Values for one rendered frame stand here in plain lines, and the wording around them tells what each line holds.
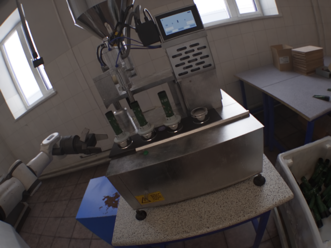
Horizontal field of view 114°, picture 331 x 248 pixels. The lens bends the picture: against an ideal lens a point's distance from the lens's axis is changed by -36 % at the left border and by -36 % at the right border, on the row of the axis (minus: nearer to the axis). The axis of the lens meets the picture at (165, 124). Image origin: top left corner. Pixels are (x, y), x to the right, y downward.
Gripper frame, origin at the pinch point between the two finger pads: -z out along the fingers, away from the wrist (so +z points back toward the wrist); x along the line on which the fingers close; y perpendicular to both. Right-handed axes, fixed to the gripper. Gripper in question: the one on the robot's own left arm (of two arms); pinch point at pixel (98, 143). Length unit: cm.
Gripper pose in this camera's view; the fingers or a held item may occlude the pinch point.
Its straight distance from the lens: 74.6
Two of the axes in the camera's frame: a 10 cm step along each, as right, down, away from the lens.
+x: 0.4, 4.6, -8.9
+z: -10.0, 0.9, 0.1
